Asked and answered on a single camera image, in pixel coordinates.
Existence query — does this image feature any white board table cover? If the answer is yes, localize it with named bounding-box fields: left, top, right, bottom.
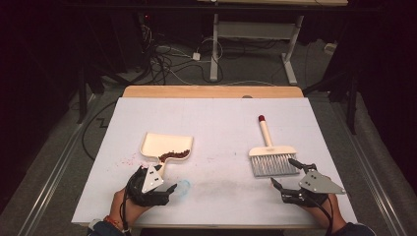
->
left=71, top=96, right=358, bottom=227

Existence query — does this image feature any cream brush with red-tipped handle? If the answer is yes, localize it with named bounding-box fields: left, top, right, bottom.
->
left=248, top=114, right=301, bottom=178

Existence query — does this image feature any metal floor rail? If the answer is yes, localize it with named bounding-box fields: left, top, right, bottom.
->
left=327, top=97, right=408, bottom=236
left=17, top=93, right=96, bottom=236

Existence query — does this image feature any hand-held gripper black cable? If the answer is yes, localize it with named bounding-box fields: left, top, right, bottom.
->
left=303, top=193, right=336, bottom=236
left=120, top=168, right=146, bottom=234

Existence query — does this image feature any white metal desk frame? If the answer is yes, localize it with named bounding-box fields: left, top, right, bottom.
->
left=196, top=0, right=349, bottom=86

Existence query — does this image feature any black metal stand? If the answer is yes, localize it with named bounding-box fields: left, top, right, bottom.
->
left=302, top=63, right=359, bottom=136

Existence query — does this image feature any tangle of floor cables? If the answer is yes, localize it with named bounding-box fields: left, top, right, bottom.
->
left=137, top=24, right=227, bottom=87

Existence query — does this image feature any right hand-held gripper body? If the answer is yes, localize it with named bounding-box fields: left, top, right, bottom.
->
left=280, top=163, right=346, bottom=208

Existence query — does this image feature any person's right hand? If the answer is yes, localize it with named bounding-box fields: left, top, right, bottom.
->
left=302, top=193, right=347, bottom=231

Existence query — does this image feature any left hand-held gripper black cable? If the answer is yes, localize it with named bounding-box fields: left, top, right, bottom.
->
left=120, top=168, right=146, bottom=234

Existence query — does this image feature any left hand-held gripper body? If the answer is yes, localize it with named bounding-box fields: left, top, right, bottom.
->
left=125, top=164, right=172, bottom=207

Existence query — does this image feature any black floor cable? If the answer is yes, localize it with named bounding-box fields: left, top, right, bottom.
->
left=81, top=99, right=118, bottom=162

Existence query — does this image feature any wooden table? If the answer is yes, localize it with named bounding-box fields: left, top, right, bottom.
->
left=121, top=85, right=305, bottom=99

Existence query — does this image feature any red bracelet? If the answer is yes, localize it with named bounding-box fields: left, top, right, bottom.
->
left=102, top=214, right=125, bottom=231

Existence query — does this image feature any person's left hand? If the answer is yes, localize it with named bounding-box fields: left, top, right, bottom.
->
left=109, top=188, right=150, bottom=228

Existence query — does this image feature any pile of dark red crumbs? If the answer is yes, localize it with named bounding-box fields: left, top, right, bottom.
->
left=158, top=148, right=192, bottom=163

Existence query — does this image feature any cream plastic dustpan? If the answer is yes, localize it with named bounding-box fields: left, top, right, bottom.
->
left=140, top=131, right=195, bottom=179

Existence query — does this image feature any right hand-held gripper black cable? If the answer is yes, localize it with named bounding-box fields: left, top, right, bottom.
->
left=303, top=193, right=336, bottom=236

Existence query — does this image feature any white box on floor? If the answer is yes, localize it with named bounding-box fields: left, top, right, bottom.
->
left=323, top=41, right=338, bottom=56

